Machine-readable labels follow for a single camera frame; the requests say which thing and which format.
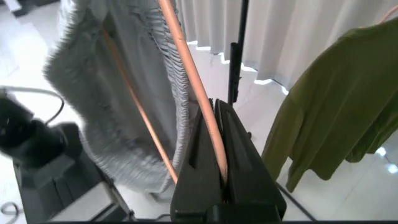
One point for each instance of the pale grey shorts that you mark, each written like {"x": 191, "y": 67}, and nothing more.
{"x": 130, "y": 93}

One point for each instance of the white curtain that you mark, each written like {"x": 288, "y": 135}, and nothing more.
{"x": 295, "y": 37}

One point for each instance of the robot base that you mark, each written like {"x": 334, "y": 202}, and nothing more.
{"x": 62, "y": 196}

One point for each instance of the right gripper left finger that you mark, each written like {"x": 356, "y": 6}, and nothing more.
{"x": 196, "y": 186}

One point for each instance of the green long-sleeved shirt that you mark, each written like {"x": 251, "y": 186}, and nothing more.
{"x": 335, "y": 102}

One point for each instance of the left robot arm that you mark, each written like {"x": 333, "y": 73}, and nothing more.
{"x": 28, "y": 133}

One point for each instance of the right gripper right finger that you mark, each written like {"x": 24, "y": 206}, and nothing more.
{"x": 252, "y": 186}

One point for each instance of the black clothes rack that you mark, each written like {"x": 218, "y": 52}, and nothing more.
{"x": 237, "y": 56}

